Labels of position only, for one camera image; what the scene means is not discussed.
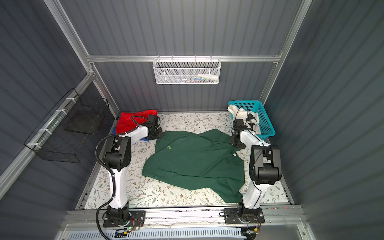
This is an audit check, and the teal plastic laundry basket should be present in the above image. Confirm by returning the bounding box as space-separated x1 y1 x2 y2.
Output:
228 100 276 140

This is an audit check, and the green t-shirt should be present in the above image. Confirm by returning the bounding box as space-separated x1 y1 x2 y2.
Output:
142 129 245 203

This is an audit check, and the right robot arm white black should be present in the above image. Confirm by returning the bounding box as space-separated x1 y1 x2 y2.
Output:
230 119 282 221

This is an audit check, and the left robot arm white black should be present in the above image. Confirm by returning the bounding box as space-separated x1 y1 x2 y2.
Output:
95 115 163 222

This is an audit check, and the white t-shirt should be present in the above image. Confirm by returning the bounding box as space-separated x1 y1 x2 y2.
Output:
228 105 261 135

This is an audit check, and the red folded t-shirt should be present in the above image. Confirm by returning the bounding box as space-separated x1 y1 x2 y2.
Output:
115 110 158 134

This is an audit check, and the white bottle in basket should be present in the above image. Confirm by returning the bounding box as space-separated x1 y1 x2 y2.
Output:
198 74 219 82

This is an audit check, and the black corrugated cable conduit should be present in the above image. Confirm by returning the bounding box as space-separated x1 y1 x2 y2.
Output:
94 115 149 240

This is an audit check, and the white wire mesh basket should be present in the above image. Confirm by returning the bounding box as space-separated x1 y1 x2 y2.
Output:
153 58 222 85

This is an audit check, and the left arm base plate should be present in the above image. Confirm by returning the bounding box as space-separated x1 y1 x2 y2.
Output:
102 209 147 228

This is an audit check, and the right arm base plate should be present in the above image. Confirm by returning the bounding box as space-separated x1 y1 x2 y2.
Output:
223 208 265 225

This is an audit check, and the black wire basket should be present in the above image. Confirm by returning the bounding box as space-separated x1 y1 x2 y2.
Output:
24 91 110 164

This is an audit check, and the white vented cable tray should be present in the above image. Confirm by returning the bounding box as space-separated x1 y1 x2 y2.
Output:
67 227 247 240

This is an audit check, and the aluminium mounting rail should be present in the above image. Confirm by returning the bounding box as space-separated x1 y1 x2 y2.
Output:
60 205 308 230

